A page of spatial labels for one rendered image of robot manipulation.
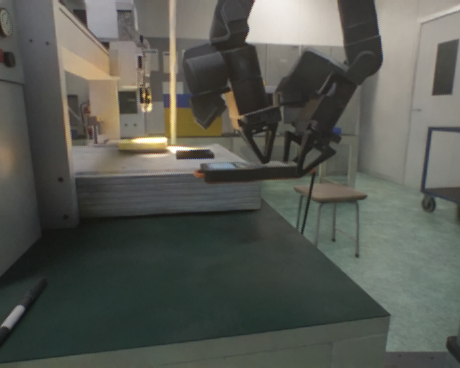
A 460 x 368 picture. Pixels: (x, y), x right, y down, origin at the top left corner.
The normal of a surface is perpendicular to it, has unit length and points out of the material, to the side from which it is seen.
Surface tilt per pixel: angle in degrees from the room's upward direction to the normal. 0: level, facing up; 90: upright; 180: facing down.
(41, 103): 90
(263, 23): 90
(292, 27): 90
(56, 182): 90
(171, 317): 0
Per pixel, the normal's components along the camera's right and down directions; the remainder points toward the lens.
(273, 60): 0.18, 0.22
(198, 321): 0.00, -0.98
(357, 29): -0.26, 0.55
